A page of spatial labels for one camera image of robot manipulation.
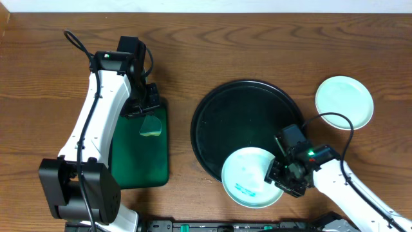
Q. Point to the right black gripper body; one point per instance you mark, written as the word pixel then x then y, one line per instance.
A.
pixel 286 176

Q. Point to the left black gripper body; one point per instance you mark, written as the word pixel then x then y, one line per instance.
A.
pixel 141 109

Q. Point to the green sponge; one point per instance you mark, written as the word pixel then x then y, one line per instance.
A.
pixel 151 126

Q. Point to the light green plate front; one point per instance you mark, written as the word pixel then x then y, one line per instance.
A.
pixel 243 178

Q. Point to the light green plate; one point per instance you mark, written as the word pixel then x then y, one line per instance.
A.
pixel 344 102
pixel 243 178

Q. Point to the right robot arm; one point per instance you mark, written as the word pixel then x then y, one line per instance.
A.
pixel 337 181

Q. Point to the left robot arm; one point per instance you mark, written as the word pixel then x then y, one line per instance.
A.
pixel 78 184

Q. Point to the green rectangular tray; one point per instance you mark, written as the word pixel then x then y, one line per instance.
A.
pixel 136 161

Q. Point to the round black serving tray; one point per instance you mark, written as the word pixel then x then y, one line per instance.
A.
pixel 240 114

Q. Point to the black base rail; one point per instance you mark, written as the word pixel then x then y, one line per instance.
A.
pixel 169 226

